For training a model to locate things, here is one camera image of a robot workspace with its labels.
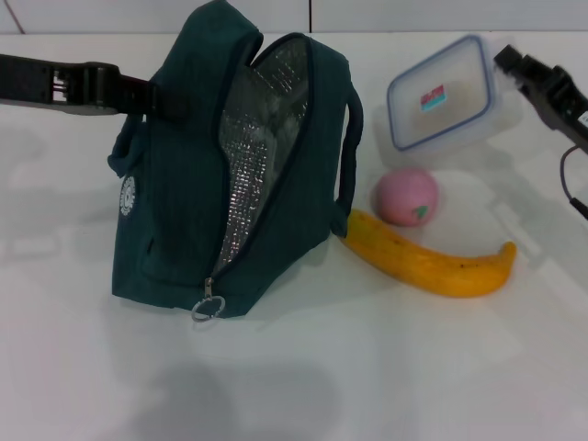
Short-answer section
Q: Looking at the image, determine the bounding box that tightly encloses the pink peach toy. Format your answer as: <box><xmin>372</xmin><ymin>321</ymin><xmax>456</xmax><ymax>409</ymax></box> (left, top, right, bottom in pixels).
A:
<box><xmin>372</xmin><ymin>167</ymin><xmax>440</xmax><ymax>228</ymax></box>

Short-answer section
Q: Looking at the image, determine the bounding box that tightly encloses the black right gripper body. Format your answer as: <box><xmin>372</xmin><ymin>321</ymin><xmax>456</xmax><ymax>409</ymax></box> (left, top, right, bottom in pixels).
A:
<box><xmin>548</xmin><ymin>66</ymin><xmax>588</xmax><ymax>153</ymax></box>

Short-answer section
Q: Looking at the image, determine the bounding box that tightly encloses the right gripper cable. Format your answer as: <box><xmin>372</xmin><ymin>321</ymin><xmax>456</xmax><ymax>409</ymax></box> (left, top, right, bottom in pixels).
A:
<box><xmin>560</xmin><ymin>145</ymin><xmax>588</xmax><ymax>210</ymax></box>

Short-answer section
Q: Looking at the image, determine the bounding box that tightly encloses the dark teal insulated lunch bag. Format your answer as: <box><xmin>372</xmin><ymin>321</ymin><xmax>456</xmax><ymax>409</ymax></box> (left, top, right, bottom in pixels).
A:
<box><xmin>107</xmin><ymin>0</ymin><xmax>367</xmax><ymax>322</ymax></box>

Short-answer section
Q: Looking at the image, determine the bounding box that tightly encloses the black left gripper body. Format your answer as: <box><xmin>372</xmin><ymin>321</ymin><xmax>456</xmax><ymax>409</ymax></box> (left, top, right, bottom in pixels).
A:
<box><xmin>0</xmin><ymin>53</ymin><xmax>121</xmax><ymax>119</ymax></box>

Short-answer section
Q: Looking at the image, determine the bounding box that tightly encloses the yellow banana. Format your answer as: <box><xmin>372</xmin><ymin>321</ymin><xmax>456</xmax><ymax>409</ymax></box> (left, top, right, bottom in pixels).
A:
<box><xmin>339</xmin><ymin>209</ymin><xmax>518</xmax><ymax>299</ymax></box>

